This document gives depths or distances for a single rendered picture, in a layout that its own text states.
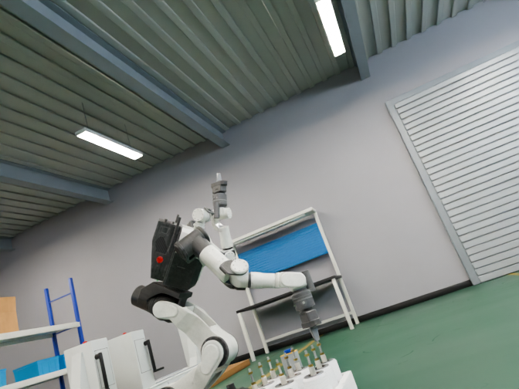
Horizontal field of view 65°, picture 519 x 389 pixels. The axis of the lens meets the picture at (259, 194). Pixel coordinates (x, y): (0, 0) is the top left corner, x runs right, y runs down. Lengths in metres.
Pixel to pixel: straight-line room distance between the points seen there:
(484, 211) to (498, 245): 0.51
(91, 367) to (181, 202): 4.55
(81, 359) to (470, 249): 5.16
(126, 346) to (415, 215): 4.51
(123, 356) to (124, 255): 4.32
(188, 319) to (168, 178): 6.18
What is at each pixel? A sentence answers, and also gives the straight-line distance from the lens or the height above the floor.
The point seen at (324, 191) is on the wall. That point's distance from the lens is 6.90.
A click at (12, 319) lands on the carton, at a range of 6.96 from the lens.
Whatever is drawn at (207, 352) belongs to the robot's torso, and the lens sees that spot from 2.04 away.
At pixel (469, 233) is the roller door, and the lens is 6.63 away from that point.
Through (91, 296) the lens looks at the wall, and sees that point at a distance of 8.97.
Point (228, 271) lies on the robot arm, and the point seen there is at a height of 0.73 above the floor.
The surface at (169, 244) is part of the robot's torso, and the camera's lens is 2.07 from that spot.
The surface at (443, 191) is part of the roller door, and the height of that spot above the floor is 1.39.
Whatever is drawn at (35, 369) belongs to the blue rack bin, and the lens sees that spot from 7.04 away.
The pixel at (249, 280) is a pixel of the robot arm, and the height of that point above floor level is 0.67.
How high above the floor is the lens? 0.49
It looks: 17 degrees up
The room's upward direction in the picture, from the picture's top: 19 degrees counter-clockwise
